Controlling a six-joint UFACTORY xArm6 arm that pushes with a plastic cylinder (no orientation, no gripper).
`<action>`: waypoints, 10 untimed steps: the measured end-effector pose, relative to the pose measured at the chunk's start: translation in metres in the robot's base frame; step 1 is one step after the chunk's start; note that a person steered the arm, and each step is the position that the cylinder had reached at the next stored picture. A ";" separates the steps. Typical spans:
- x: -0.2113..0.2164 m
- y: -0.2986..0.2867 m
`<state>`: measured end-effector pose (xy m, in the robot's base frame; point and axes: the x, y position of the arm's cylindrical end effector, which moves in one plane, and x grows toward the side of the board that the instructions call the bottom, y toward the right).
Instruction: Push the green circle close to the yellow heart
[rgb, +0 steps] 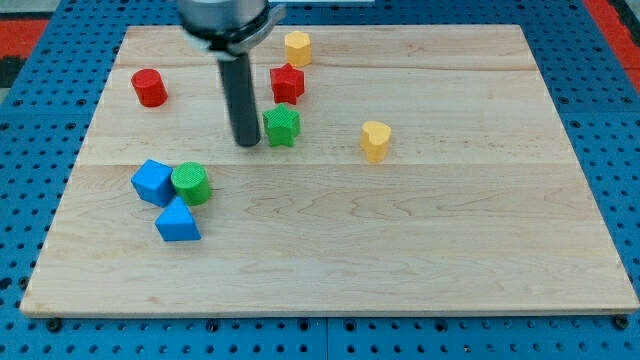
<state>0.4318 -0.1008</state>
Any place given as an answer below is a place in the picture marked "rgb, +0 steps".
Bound green star block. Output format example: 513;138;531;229
262;104;300;147

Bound red star block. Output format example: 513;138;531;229
269;63;305;105

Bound light wooden board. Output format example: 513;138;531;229
21;25;639;318

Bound blue cube block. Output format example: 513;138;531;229
131;159;176;207

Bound yellow heart block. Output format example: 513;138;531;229
360;121;392;163

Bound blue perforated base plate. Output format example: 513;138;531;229
1;1;639;359

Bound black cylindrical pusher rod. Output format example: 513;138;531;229
218;53;261;147

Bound green cylinder block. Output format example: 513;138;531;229
171;162;212;206

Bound red cylinder block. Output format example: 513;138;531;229
131;68;168;108

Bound blue triangle block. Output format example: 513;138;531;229
155;196;201;242

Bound yellow hexagon block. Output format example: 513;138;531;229
284;31;312;67

